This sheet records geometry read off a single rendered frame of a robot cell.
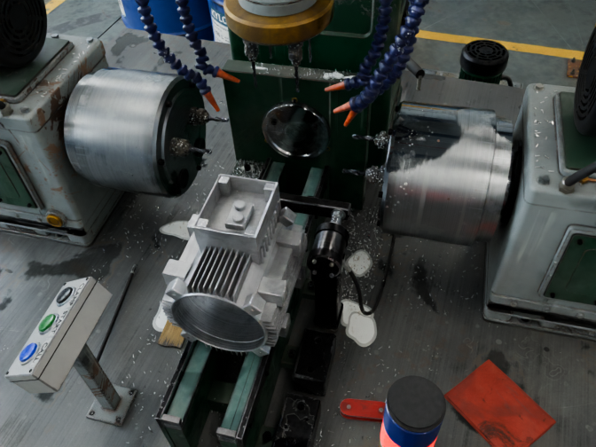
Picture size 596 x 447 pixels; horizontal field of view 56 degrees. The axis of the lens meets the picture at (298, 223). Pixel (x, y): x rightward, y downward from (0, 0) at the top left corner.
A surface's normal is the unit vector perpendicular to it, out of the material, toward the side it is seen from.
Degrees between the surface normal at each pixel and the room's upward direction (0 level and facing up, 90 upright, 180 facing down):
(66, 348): 60
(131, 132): 51
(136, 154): 66
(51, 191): 90
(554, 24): 0
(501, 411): 2
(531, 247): 90
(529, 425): 2
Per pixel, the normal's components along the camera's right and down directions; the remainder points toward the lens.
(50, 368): 0.82, -0.20
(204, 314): 0.63, -0.38
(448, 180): -0.22, 0.14
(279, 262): -0.04, -0.67
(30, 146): -0.25, 0.72
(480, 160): -0.18, -0.12
